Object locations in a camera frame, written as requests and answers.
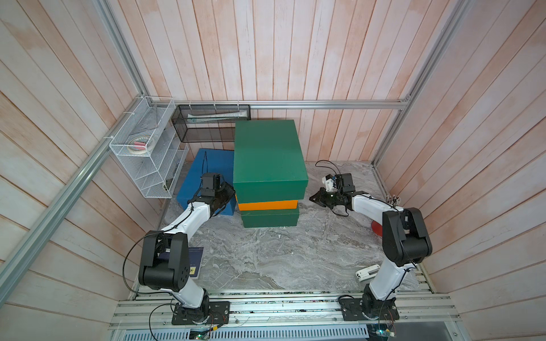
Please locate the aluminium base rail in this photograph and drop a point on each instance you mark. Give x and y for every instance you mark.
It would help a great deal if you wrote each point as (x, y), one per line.
(290, 315)

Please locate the dark blue notebook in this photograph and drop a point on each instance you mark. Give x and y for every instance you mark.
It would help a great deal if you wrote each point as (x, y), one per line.
(195, 260)

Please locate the white stapler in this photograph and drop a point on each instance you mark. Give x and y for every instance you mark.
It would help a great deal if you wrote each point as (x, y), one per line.
(367, 273)

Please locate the tape roll in shelf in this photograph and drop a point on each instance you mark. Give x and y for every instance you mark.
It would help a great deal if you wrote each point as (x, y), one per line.
(141, 145)

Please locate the blue shoebox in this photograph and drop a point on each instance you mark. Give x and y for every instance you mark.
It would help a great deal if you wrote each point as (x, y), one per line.
(206, 161)

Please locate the paper in mesh basket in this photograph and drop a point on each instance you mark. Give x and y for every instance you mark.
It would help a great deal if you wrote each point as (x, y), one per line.
(217, 117)

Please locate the black mesh wall basket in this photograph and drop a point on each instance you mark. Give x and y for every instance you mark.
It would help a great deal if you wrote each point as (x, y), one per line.
(218, 132)

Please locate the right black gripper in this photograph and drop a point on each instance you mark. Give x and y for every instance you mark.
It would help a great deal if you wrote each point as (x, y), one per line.
(320, 195)

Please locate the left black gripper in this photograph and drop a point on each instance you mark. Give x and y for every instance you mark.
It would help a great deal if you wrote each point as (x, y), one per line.
(230, 191)

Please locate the white wire wall shelf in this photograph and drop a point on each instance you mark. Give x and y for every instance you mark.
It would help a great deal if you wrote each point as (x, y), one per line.
(155, 174)

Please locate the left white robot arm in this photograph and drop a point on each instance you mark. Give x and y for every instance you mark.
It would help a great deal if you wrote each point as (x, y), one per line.
(165, 258)

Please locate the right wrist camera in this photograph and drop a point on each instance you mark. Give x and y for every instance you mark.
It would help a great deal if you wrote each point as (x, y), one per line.
(330, 183)

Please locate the red pen cup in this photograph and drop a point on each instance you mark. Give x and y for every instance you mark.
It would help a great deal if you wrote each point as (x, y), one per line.
(376, 228)

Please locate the orange shoebox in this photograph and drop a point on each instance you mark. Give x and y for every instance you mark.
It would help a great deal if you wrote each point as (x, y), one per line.
(272, 205)

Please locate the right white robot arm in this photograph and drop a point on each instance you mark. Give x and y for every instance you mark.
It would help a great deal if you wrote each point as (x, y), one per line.
(405, 242)

